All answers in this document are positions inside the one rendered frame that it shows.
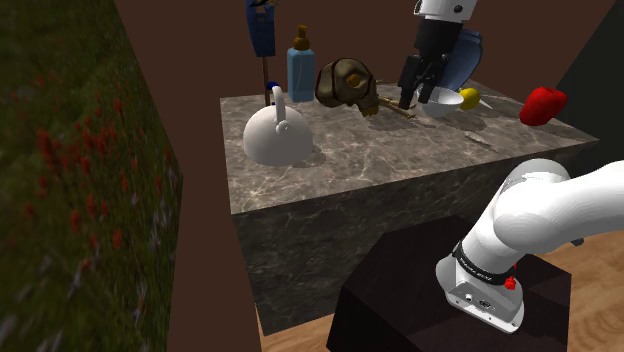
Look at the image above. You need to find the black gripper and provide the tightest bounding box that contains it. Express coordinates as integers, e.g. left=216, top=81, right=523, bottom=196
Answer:
left=396, top=17, right=463, bottom=111

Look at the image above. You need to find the white bowl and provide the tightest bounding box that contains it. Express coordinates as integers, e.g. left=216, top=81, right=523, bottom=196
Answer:
left=420, top=86, right=466, bottom=119

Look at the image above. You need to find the brown stick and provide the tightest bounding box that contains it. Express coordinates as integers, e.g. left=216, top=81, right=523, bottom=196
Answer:
left=377, top=94, right=418, bottom=121

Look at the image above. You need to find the blue curved plate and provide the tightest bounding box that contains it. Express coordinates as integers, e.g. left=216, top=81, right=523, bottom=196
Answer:
left=440, top=27, right=484, bottom=94

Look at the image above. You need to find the yellow lemon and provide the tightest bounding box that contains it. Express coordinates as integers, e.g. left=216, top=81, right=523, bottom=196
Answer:
left=458, top=87, right=483, bottom=112

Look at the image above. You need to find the olive brown leather cap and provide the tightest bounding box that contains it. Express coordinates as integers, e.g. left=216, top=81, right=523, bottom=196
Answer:
left=314, top=57, right=382, bottom=119

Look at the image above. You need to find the blue bottle with brown pump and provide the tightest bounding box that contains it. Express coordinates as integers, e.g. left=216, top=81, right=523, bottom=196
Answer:
left=285, top=24, right=318, bottom=104

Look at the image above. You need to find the red bell pepper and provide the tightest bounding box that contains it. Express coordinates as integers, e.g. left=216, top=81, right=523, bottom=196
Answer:
left=518, top=86, right=570, bottom=128

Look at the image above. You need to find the white dome kettle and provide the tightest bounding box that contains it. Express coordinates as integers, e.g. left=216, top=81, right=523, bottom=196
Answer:
left=242, top=85, right=315, bottom=167

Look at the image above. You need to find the blue cloth on pole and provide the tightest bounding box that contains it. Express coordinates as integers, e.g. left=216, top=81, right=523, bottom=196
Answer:
left=245, top=0, right=278, bottom=107

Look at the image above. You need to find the dark robot stand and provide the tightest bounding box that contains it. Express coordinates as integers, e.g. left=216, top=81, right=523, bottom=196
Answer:
left=325, top=214, right=573, bottom=352

